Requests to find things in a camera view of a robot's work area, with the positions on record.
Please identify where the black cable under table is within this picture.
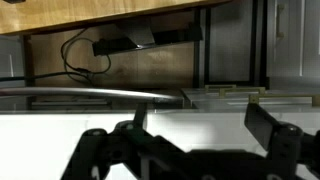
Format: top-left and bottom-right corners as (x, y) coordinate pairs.
(0, 28), (113, 84)

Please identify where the wooden table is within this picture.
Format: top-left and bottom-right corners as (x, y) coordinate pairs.
(0, 0), (231, 35)

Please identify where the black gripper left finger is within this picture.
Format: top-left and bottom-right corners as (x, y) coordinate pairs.
(115, 103), (154, 146)

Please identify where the stainless steel dishwasher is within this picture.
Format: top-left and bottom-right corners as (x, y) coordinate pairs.
(0, 87), (184, 105)

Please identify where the black power strip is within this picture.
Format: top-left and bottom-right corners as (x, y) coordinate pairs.
(92, 23), (203, 56)

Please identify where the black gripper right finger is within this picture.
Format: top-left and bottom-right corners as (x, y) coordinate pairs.
(244, 103), (303, 157)

